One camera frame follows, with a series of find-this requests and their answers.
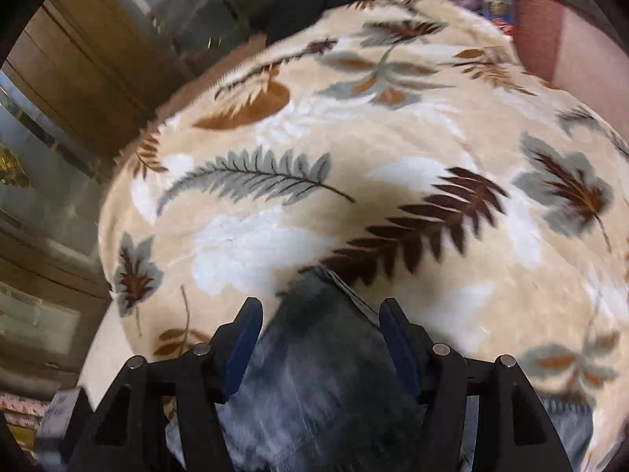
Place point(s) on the purple plastic packet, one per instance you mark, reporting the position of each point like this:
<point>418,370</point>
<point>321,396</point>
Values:
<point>496,7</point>

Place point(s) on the black cloth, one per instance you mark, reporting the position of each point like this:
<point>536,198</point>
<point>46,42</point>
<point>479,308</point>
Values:
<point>304,0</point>

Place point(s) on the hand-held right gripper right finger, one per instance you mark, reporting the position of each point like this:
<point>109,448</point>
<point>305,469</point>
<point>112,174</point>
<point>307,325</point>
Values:
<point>400,351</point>

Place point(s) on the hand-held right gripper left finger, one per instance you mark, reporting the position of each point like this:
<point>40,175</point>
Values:
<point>241,351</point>

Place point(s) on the wooden door with stained glass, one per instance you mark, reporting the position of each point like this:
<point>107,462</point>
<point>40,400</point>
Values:
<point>98,59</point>

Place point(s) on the grey blue box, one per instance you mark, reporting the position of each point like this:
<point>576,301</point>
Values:
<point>64,413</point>

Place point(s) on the pink sofa back cushion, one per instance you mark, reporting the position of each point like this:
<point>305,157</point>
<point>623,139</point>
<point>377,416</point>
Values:
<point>580,44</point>

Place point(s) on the grey blue denim pants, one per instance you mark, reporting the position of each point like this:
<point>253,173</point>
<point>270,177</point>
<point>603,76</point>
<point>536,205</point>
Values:
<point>319,378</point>

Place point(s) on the beige leaf printed blanket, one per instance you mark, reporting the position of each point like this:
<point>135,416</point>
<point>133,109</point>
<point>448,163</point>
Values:
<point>344,157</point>

